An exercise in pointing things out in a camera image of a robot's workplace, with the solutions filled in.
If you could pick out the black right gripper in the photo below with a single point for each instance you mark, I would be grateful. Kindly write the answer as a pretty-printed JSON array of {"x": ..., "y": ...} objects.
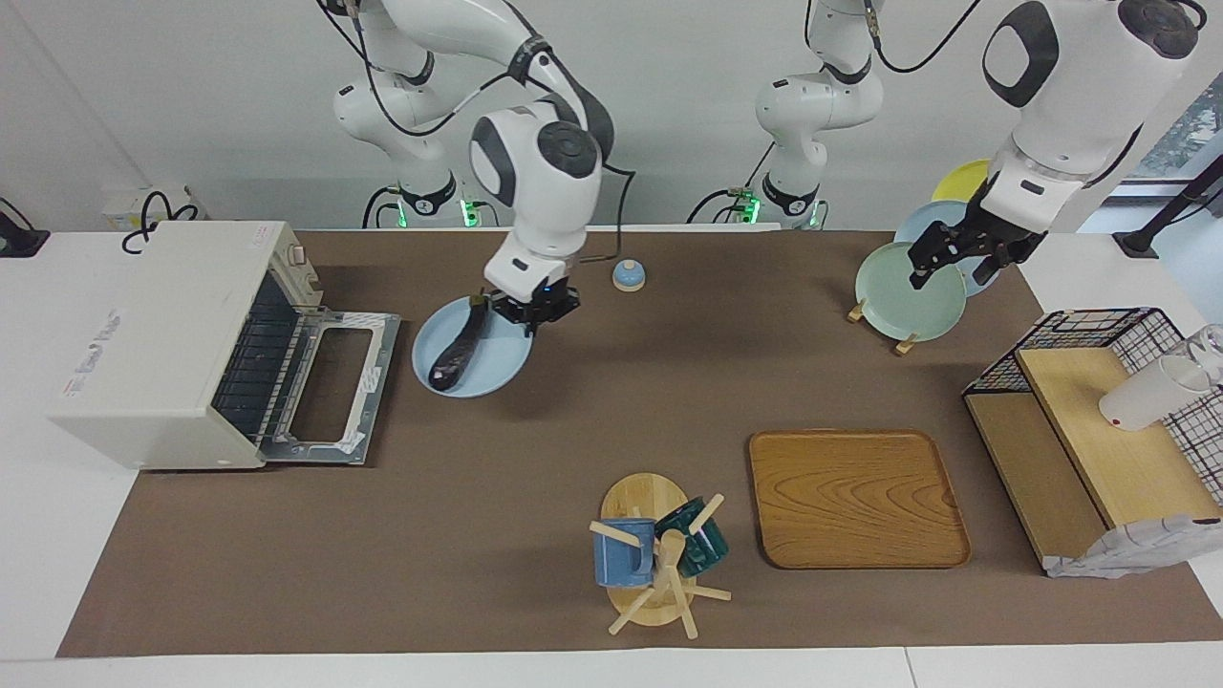
[{"x": 540, "y": 304}]

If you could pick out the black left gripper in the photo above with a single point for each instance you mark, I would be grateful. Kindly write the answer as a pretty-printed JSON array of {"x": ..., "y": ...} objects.
[{"x": 998, "y": 237}]

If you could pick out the dark purple eggplant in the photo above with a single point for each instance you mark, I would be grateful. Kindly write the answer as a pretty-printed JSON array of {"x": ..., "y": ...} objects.
[{"x": 459, "y": 349}]

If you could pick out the cream toaster oven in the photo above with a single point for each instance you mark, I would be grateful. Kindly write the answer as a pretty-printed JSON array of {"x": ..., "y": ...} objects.
[{"x": 153, "y": 334}]

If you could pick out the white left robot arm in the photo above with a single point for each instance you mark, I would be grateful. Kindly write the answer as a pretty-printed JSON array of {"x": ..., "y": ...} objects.
[{"x": 1080, "y": 96}]

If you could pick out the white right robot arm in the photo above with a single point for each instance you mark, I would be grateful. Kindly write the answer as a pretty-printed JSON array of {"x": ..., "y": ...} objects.
[{"x": 545, "y": 162}]

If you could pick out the light blue racked plate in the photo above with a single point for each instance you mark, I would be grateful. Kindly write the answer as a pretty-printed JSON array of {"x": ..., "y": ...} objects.
[{"x": 917, "y": 227}]

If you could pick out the pale green plate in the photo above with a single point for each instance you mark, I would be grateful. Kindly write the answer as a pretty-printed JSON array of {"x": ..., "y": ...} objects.
[{"x": 908, "y": 306}]

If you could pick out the yellow plate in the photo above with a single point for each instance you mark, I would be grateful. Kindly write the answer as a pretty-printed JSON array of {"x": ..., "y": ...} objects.
[{"x": 960, "y": 182}]

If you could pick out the wooden plate rack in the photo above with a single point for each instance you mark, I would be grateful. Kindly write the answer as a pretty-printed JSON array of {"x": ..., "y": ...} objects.
[{"x": 905, "y": 346}]

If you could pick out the brown table mat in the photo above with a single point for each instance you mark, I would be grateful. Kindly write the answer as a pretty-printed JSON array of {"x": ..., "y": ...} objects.
[{"x": 573, "y": 430}]

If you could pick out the black stand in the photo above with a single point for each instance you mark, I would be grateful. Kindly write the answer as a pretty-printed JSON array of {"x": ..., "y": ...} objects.
[{"x": 1166, "y": 215}]

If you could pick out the wooden mug tree stand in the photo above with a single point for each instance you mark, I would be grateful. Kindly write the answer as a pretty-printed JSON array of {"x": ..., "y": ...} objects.
[{"x": 642, "y": 497}]

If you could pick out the white cup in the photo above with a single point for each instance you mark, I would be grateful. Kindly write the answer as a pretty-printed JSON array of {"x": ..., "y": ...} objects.
[{"x": 1147, "y": 394}]

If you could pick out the wooden step shelf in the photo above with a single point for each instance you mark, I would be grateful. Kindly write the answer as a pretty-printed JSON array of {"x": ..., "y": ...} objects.
[{"x": 1118, "y": 449}]

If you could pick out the rectangular wooden tray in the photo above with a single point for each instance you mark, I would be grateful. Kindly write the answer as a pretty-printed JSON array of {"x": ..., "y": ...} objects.
[{"x": 855, "y": 497}]

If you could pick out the clear glass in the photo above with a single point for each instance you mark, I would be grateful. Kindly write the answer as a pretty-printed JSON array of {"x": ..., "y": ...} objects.
[{"x": 1212, "y": 349}]

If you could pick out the blue mug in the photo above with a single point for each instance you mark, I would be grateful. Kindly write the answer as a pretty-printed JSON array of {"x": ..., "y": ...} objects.
[{"x": 616, "y": 564}]

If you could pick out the dark green mug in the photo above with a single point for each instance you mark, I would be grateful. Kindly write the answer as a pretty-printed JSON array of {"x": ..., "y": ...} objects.
[{"x": 707, "y": 549}]

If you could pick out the marble patterned cloth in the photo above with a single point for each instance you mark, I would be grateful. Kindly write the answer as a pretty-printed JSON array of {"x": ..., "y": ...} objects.
[{"x": 1127, "y": 552}]

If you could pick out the white box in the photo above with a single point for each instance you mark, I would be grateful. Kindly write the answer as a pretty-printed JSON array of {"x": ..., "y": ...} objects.
[{"x": 119, "y": 205}]

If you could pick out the black desk device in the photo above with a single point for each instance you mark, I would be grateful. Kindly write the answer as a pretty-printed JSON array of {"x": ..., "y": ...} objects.
[{"x": 19, "y": 241}]

